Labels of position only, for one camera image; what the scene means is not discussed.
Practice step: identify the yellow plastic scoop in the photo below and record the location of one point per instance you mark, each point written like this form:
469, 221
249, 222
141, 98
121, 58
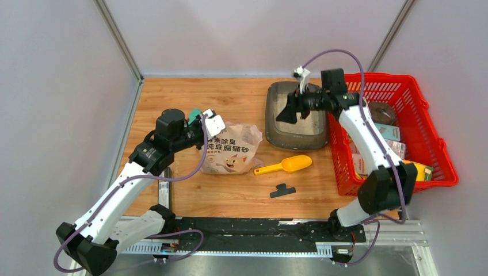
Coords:
289, 165

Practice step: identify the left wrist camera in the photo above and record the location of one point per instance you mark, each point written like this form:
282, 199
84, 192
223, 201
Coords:
214, 124

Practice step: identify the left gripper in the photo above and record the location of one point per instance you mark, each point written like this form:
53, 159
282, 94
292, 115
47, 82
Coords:
198, 123

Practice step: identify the white patterned box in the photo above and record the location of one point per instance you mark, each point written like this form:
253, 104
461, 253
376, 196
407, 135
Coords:
397, 147

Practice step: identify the yellow sponge pack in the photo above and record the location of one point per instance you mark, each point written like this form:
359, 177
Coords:
424, 172

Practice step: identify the red plastic basket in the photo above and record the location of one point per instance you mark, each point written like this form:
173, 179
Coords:
423, 145

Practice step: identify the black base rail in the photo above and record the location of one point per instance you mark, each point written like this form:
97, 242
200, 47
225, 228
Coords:
254, 237

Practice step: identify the black bag clip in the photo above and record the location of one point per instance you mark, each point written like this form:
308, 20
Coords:
282, 190

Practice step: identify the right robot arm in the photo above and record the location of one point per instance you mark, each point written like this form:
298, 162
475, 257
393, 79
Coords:
390, 181

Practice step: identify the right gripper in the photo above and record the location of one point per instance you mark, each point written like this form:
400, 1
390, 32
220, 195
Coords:
293, 102

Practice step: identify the teal pink box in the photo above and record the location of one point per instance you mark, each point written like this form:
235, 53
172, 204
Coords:
389, 132

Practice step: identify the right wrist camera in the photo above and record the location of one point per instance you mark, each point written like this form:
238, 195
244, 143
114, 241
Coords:
302, 75

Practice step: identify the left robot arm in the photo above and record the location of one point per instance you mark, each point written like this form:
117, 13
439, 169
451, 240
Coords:
94, 241

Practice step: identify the brown round container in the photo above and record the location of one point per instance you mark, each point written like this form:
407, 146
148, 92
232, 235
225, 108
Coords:
382, 113

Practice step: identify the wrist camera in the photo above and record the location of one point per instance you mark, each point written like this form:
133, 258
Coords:
214, 124
302, 75

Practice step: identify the black flat box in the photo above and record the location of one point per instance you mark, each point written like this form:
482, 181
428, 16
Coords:
164, 189

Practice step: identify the grey litter box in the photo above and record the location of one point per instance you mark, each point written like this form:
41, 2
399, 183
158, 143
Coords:
306, 135

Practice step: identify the pink cat litter bag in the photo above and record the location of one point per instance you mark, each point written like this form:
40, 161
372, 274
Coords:
233, 151

